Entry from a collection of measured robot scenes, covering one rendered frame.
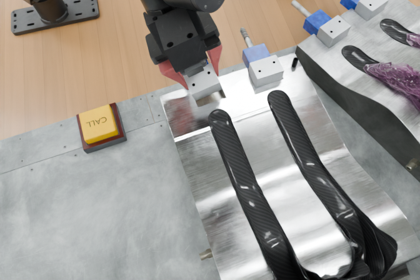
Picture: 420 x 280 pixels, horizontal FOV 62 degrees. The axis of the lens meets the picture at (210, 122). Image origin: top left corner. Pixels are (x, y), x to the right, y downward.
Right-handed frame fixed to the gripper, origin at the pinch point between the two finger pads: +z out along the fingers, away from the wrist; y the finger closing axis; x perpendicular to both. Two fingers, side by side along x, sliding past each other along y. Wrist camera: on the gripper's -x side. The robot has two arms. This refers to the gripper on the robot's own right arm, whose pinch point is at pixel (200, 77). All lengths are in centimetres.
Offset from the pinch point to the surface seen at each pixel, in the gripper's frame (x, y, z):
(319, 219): -24.2, 7.2, 11.9
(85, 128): 5.3, -23.5, 4.2
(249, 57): 4.5, 9.2, 4.0
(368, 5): 10.8, 35.9, 9.5
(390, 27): 7.9, 39.0, 14.7
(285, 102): -4.0, 11.6, 9.4
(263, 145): -10.0, 4.9, 10.3
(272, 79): -0.5, 11.2, 6.5
